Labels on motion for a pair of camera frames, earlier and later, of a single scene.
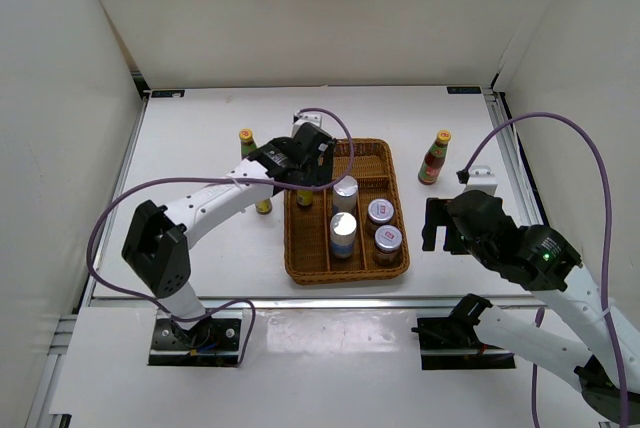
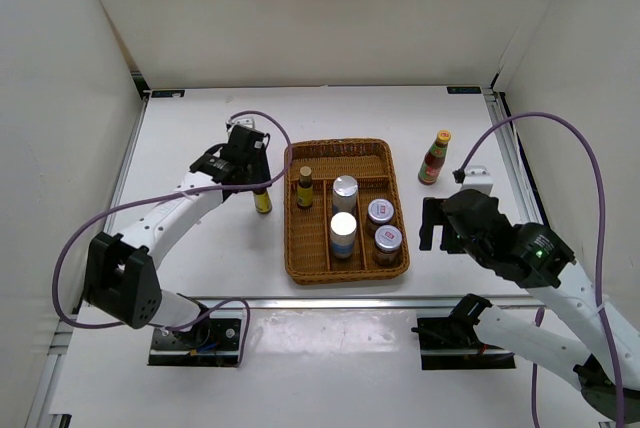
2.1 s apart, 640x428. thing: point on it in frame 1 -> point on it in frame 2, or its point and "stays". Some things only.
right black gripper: x=436 y=215 stays
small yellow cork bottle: x=305 y=197 stays
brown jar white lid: x=387 y=243 stays
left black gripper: x=319 y=175 -> x=262 y=168
